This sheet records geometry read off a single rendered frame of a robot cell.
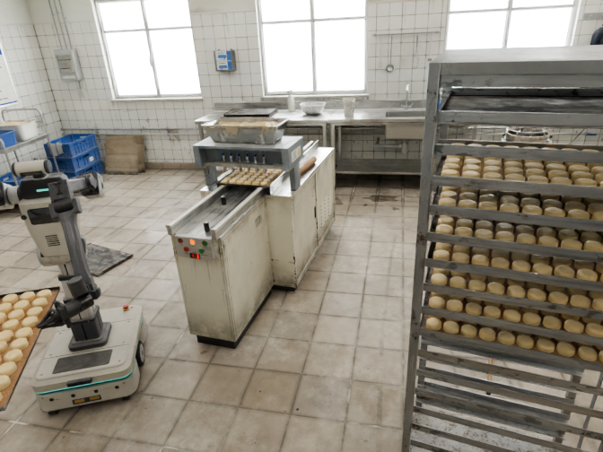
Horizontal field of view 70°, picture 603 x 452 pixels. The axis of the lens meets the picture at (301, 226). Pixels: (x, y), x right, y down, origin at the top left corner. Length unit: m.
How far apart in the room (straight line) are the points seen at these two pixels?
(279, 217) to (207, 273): 0.73
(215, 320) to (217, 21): 4.34
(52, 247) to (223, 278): 0.92
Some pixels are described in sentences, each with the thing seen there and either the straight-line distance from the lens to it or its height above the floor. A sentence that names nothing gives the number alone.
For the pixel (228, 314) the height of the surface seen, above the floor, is 0.30.
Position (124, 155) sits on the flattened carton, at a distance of 7.06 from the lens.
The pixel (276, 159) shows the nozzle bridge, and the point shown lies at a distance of 3.05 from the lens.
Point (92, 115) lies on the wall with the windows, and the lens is 7.45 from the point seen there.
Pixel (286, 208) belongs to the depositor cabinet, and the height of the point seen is 0.75.
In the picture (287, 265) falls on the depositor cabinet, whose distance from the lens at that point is 3.28.
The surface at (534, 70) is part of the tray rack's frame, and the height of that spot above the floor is 1.80.
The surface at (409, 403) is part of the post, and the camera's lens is 1.74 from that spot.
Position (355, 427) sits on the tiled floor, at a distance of 2.51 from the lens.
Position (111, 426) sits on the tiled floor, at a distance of 2.78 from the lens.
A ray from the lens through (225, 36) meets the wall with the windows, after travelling 6.24.
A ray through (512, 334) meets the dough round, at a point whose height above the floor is 0.97.
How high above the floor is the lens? 1.92
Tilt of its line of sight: 25 degrees down
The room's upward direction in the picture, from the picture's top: 3 degrees counter-clockwise
